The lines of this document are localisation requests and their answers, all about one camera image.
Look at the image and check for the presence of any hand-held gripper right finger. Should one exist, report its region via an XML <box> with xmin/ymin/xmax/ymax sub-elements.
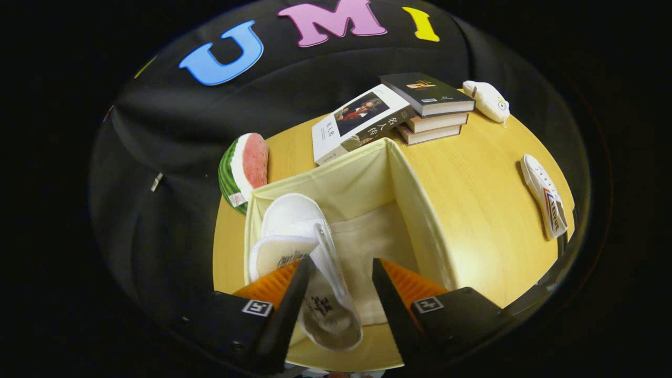
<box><xmin>371</xmin><ymin>257</ymin><xmax>519</xmax><ymax>374</ymax></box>

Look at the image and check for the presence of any white portrait book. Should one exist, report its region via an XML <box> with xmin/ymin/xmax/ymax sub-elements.
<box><xmin>311</xmin><ymin>84</ymin><xmax>415</xmax><ymax>166</ymax></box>

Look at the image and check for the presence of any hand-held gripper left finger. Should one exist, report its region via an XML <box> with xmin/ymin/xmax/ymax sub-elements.
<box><xmin>176</xmin><ymin>256</ymin><xmax>317</xmax><ymax>375</ymax></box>

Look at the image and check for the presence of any beige fabric storage box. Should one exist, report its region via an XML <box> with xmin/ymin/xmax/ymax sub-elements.
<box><xmin>243</xmin><ymin>138</ymin><xmax>457</xmax><ymax>372</ymax></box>

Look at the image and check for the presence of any watermelon slice plush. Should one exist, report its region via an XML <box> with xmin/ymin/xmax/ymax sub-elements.
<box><xmin>218</xmin><ymin>132</ymin><xmax>270</xmax><ymax>216</ymax></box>

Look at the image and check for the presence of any black hardcover book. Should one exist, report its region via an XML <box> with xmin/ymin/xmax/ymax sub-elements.
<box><xmin>379</xmin><ymin>72</ymin><xmax>476</xmax><ymax>117</ymax></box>

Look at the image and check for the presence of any white plush toy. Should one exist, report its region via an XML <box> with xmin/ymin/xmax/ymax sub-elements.
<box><xmin>462</xmin><ymin>80</ymin><xmax>511</xmax><ymax>128</ymax></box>

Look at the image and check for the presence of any white canvas shoe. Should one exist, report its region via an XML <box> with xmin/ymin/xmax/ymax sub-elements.
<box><xmin>520</xmin><ymin>154</ymin><xmax>569</xmax><ymax>241</ymax></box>
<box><xmin>248</xmin><ymin>193</ymin><xmax>364</xmax><ymax>351</ymax></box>

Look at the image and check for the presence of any brown book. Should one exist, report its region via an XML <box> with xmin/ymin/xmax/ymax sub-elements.
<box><xmin>404</xmin><ymin>112</ymin><xmax>469</xmax><ymax>133</ymax></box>
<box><xmin>397</xmin><ymin>123</ymin><xmax>463</xmax><ymax>146</ymax></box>

